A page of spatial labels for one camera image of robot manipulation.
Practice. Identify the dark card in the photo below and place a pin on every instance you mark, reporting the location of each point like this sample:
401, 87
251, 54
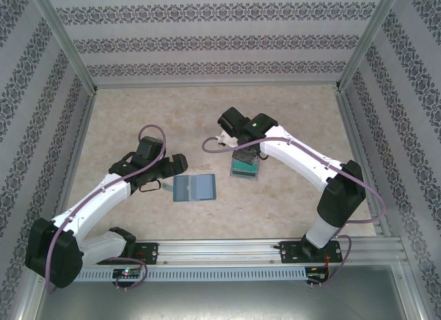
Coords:
245, 158

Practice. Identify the blue card holder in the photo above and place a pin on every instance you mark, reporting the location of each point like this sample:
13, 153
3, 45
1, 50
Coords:
200, 187

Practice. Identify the clear plastic card box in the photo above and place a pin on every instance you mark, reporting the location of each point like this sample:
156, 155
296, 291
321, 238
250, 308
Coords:
243, 179

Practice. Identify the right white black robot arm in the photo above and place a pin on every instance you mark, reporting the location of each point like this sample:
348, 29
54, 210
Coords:
296, 154

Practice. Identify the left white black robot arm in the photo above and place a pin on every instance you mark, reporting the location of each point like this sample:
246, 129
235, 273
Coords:
103, 196

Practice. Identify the green VIP card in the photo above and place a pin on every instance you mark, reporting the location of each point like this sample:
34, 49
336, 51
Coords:
244, 169

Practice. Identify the left small circuit board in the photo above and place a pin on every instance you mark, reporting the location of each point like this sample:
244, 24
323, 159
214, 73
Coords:
127, 273

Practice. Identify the small circuit board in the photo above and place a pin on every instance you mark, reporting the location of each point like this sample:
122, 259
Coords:
317, 277
127, 273

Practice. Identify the grey metal panel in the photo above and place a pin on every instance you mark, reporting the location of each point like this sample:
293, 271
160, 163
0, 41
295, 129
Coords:
220, 302

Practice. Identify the right small circuit board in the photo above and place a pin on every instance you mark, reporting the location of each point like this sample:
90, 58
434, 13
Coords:
317, 277

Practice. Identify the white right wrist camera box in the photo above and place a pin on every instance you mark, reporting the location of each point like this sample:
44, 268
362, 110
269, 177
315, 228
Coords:
225, 140

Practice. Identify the aluminium side rail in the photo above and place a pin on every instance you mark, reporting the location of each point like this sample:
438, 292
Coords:
353, 127
82, 127

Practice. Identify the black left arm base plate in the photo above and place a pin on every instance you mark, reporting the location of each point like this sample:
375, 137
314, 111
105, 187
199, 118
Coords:
151, 251

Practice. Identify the aluminium mounting rail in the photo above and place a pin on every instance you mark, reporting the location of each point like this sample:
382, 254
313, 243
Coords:
220, 251

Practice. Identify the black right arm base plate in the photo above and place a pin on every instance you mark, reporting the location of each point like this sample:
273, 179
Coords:
287, 251

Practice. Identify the aluminium frame post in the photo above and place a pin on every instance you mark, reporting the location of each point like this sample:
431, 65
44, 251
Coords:
364, 44
67, 44

